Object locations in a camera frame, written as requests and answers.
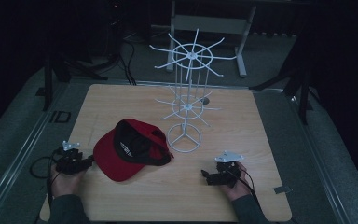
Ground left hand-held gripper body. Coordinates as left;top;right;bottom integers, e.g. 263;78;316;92
53;140;89;176

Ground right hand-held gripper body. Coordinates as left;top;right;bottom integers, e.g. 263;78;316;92
205;150;245;189

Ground red baseball cap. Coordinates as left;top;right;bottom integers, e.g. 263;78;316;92
92;118;175;183

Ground white wire hat rack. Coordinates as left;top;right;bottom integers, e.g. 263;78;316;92
148;28;238;154

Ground person's right hand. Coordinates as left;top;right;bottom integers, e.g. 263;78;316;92
219;161;256;202

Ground person's left hand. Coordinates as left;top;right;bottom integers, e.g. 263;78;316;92
49;163;88;199

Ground grey tape piece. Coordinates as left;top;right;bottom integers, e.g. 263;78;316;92
273;185;293;195

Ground black tripod stand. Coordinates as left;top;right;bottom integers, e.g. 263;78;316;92
249;46;324;126

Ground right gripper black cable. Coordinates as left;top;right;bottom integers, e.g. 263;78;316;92
227;167;262;203

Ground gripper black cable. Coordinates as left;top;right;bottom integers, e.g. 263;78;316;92
227;167;262;203
29;148;62;206

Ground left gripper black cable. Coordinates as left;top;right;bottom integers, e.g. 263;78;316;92
29;148;62;206

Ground black floor cables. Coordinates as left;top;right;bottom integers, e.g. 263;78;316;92
105;18;157;87

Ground white metal table frame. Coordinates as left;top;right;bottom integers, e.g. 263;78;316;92
166;0;257;78

